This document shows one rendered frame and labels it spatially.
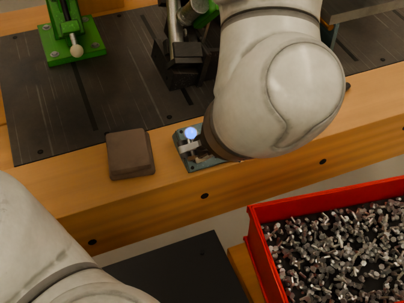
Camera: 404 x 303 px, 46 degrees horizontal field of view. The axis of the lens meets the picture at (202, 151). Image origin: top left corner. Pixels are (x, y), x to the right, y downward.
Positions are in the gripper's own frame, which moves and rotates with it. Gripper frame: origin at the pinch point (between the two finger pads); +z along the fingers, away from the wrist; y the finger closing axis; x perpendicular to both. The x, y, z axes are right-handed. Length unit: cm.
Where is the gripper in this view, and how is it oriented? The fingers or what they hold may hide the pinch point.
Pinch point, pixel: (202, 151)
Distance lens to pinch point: 79.0
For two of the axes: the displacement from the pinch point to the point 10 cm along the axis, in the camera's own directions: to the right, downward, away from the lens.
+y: 9.3, -2.7, 2.4
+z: -2.1, 1.5, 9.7
